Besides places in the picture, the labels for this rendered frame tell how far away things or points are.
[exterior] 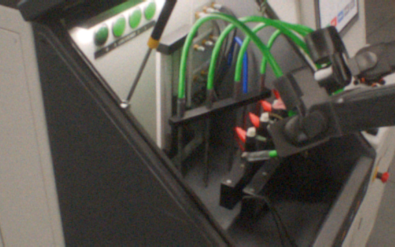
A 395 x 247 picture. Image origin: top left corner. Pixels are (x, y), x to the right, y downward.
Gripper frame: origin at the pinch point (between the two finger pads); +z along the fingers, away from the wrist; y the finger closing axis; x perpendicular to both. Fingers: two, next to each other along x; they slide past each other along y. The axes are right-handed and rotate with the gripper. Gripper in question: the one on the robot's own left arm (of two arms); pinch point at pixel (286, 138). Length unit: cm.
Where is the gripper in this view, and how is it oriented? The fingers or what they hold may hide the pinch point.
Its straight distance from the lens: 107.0
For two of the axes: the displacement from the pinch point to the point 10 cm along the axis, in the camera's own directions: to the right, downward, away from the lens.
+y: -9.4, 3.1, -1.4
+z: -0.9, 1.6, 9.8
